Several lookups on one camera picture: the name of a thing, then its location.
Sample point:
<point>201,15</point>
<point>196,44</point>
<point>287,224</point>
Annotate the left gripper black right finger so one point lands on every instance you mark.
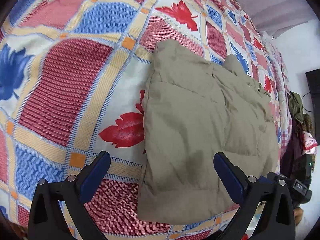
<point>277,219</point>

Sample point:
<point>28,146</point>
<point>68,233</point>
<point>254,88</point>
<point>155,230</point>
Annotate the red blue leaf patterned quilt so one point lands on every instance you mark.
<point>72,76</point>

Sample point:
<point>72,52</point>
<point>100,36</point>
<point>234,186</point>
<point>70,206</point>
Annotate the pink floral blanket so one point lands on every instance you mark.
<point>279,70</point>

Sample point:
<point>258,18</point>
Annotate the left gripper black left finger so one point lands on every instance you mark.
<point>46,220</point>

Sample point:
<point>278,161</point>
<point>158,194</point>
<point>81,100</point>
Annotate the olive green garment pile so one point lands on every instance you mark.
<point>296,107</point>

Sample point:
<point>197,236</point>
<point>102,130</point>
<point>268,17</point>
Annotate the khaki quilted puffer jacket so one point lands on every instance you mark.
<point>193,109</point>

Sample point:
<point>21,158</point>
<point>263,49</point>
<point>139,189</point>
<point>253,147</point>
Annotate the black monitor on wall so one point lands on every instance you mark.
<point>313,79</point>

